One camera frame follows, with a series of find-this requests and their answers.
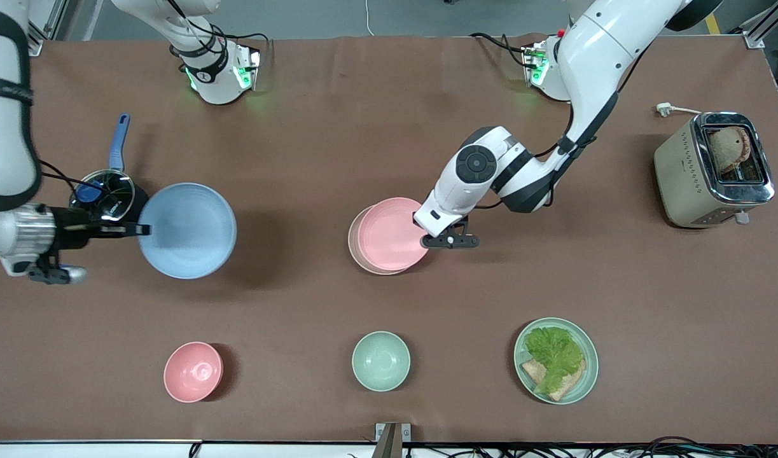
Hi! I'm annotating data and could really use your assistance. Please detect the beige chrome toaster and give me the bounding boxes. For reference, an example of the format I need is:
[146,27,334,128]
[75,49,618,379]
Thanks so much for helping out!
[654,111,776,229]

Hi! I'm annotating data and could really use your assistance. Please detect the pink bowl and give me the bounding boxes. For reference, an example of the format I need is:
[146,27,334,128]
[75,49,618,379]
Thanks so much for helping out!
[163,342,224,403]

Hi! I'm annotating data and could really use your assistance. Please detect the glass lid with blue knob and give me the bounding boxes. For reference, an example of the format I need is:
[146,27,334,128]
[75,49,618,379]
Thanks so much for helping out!
[70,170,136,221]

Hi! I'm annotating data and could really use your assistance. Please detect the bread slice on plate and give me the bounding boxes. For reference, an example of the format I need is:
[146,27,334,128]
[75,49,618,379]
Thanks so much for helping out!
[522,358,587,402]

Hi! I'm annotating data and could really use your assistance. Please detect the aluminium frame profile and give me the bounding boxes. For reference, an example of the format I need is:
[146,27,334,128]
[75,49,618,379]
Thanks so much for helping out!
[742,0,778,50]
[26,0,78,57]

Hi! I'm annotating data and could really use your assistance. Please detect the pink plate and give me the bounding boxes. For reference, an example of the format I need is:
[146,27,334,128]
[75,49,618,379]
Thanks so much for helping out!
[357,197,431,272]

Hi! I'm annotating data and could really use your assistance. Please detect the blue plate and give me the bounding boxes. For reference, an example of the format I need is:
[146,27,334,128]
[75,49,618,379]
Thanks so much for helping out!
[137,183,238,280]

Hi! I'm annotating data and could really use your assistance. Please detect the metal table bracket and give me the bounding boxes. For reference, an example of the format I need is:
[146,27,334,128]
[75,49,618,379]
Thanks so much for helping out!
[375,422,412,458]

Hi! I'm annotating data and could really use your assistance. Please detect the black base cable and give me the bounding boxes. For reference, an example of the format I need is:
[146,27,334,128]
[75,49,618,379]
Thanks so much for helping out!
[166,0,270,46]
[469,32,531,68]

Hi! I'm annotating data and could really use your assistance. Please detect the black left base cable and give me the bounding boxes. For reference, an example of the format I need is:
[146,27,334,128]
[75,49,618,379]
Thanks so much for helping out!
[469,32,531,68]

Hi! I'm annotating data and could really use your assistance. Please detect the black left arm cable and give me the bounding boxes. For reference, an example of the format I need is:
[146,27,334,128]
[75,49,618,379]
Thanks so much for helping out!
[534,92,620,160]

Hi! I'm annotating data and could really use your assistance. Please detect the white toaster plug cable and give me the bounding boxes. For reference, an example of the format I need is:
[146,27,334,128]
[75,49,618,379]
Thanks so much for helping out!
[656,103,705,118]

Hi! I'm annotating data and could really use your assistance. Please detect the beige plate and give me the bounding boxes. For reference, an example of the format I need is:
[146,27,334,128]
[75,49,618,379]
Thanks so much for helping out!
[348,205,416,276]

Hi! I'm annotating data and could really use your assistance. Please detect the green lettuce leaf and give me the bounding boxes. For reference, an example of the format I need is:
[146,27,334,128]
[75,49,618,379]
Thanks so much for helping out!
[524,326,585,395]

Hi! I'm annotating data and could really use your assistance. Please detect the green bowl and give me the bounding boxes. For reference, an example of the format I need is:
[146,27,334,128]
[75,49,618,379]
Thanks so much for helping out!
[352,331,412,392]

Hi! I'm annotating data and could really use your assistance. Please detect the black cable bundle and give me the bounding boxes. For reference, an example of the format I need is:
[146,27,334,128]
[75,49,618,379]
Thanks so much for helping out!
[188,436,778,458]

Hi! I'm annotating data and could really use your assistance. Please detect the dark saucepan with blue handle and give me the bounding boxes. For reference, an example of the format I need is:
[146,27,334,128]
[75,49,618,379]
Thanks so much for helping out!
[69,113,151,225]

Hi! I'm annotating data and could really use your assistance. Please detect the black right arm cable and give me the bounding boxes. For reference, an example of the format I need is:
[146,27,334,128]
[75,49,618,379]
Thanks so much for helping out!
[39,159,106,199]

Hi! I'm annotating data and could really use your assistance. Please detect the green plate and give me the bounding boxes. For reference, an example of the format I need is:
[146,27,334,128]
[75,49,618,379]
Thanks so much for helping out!
[514,317,599,405]

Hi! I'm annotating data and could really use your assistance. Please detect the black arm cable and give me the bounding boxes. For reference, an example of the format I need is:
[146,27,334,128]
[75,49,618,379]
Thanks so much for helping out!
[534,92,620,160]
[39,159,106,199]

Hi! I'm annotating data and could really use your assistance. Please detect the black right base cable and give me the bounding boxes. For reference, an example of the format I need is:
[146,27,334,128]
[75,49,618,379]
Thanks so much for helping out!
[166,0,270,46]

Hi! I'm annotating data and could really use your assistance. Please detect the toast slice in toaster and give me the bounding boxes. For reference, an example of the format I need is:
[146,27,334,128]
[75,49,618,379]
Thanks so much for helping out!
[709,126,752,174]

